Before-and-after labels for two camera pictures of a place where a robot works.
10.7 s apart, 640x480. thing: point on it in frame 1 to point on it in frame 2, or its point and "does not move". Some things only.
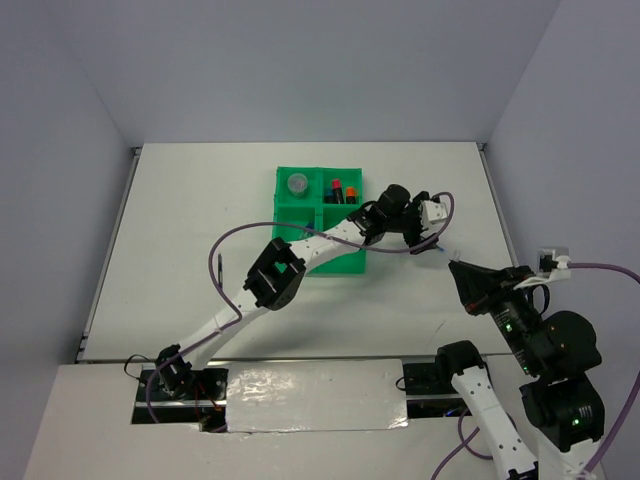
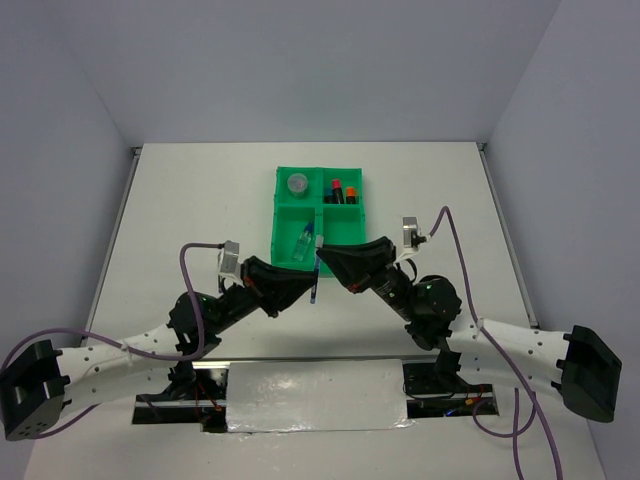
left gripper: [414, 208] to [274, 287]
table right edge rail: [503, 224] does not move
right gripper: [478, 286] to [360, 263]
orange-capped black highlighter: [350, 195] does not move
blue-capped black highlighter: [329, 198] does not move
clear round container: [297, 184] does not move
